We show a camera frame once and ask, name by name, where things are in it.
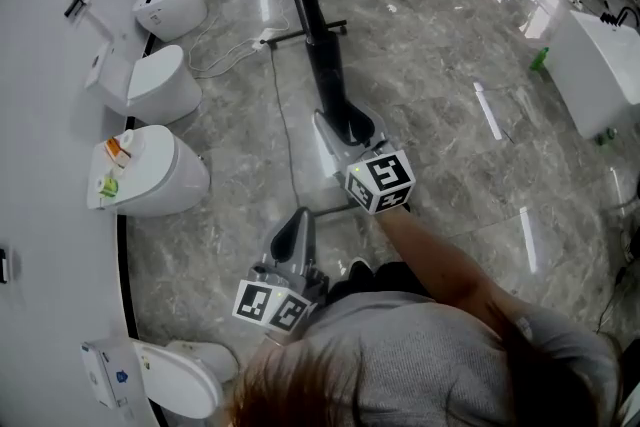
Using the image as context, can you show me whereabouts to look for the black faucet set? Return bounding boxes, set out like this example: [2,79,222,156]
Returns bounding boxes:
[598,4,640,29]

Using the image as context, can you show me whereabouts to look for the white toilet with tank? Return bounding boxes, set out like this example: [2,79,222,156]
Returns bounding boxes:
[83,43,204,126]

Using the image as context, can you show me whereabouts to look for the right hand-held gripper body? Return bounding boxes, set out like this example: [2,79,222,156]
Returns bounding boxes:
[344,142,417,216]

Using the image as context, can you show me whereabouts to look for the white bathtub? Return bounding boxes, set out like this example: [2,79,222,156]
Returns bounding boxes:
[542,9,640,140]

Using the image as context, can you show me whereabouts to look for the person's right forearm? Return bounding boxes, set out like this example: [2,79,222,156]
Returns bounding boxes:
[377,209,516,326]

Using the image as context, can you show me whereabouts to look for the looped white cable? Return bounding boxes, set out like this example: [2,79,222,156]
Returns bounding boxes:
[187,4,274,80]

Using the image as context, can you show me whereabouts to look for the black cable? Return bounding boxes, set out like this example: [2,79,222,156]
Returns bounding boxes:
[269,42,304,211]

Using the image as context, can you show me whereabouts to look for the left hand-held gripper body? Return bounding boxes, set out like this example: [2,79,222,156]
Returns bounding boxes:
[231,264,329,334]

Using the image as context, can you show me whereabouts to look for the person's legs in black trousers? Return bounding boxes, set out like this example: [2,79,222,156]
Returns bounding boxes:
[324,257,431,311]

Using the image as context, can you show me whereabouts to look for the white toilet with black strip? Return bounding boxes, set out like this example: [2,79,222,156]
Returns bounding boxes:
[131,0,209,42]

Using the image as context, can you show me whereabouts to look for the white power strip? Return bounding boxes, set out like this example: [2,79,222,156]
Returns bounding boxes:
[252,27,277,51]

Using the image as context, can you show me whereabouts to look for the person's grey sweater torso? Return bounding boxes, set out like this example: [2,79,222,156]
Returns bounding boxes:
[259,289,624,427]

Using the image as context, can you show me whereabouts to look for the white toilet with blue sticker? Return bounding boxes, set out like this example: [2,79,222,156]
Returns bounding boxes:
[79,337,241,421]

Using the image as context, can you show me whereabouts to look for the green tape roll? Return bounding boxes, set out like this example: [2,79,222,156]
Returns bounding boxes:
[94,174,120,199]

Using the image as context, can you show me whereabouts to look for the white tankless toilet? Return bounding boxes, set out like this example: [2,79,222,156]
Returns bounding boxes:
[85,124,211,219]

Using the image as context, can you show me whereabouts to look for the black and white wall fixture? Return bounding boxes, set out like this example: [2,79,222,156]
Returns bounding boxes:
[63,0,116,41]

